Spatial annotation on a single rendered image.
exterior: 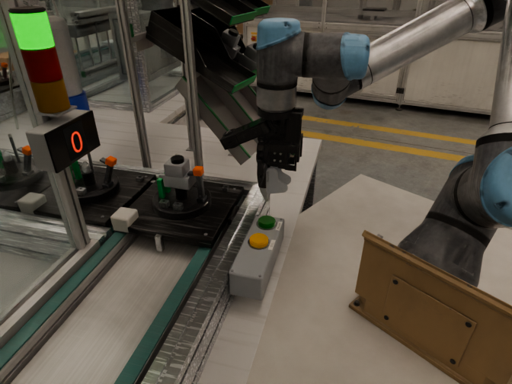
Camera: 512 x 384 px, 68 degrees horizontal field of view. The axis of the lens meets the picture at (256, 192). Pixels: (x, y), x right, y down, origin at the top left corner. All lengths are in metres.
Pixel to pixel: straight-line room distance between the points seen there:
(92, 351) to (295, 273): 0.44
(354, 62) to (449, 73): 4.09
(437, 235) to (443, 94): 4.10
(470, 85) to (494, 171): 4.17
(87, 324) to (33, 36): 0.48
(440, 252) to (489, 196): 0.15
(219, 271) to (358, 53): 0.46
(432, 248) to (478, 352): 0.17
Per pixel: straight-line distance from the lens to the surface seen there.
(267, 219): 0.87
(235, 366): 0.74
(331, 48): 0.68
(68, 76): 1.74
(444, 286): 0.70
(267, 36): 0.68
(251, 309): 0.82
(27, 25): 0.70
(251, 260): 0.78
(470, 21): 0.91
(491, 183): 0.64
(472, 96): 4.83
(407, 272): 0.72
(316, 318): 0.82
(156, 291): 0.80
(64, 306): 0.81
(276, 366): 0.74
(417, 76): 4.77
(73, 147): 0.74
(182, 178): 0.88
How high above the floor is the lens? 1.47
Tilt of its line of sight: 31 degrees down
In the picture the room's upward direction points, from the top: straight up
